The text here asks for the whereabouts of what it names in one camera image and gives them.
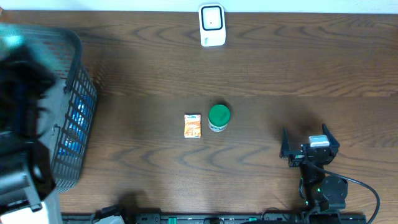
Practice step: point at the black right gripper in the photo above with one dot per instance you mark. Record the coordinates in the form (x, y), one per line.
(297, 156)

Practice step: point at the green lid white jar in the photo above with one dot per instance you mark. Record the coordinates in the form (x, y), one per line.
(218, 117)

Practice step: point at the orange snack packet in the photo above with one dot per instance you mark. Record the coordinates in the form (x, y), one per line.
(192, 126)

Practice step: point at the blue Oreo cookie pack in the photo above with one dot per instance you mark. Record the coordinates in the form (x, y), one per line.
(77, 126)

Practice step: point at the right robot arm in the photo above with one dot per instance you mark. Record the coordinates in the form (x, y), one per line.
(323, 193)

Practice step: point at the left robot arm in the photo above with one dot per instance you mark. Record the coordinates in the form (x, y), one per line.
(27, 187)

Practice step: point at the white barcode scanner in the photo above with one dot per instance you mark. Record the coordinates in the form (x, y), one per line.
(212, 25)

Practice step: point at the grey plastic mesh basket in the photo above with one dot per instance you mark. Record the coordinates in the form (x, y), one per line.
(69, 105)

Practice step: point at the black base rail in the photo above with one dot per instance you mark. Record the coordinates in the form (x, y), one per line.
(117, 214)

